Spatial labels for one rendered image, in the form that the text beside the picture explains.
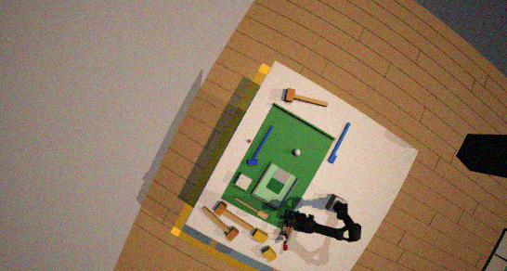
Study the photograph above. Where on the wooden mallet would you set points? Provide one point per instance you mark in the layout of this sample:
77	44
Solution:
290	96
231	233
222	208

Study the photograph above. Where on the beige square tile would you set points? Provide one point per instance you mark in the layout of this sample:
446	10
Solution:
243	181

